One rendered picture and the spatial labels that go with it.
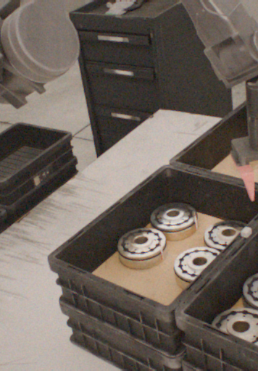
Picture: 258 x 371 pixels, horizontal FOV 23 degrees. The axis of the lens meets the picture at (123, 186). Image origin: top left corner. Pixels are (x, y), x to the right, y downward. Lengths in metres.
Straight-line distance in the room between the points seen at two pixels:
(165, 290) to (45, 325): 0.31
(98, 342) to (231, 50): 0.63
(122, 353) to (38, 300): 0.33
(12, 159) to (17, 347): 1.31
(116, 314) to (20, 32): 0.67
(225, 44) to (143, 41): 1.72
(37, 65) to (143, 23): 2.00
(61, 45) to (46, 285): 0.94
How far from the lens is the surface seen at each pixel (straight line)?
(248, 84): 0.97
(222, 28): 0.93
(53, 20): 0.68
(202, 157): 1.56
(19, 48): 0.64
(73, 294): 1.24
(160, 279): 1.28
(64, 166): 2.45
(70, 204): 1.80
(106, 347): 1.28
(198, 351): 1.09
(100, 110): 2.97
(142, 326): 1.14
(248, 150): 1.00
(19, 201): 2.30
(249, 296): 1.17
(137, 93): 2.81
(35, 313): 1.47
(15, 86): 0.68
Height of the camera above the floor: 1.65
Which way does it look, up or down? 31 degrees down
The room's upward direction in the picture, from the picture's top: 10 degrees counter-clockwise
